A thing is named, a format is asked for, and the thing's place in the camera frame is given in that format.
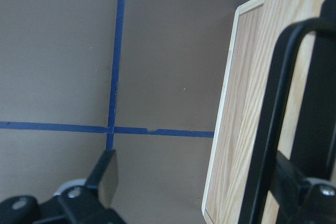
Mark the wooden drawer cabinet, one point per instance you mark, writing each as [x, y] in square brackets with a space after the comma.
[230, 156]

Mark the wooden drawer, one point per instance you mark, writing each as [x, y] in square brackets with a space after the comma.
[276, 16]

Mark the black drawer handle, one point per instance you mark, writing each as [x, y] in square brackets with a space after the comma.
[313, 151]

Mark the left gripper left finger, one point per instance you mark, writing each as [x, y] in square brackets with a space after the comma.
[103, 179]

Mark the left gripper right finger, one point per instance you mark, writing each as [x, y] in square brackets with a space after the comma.
[290, 187]

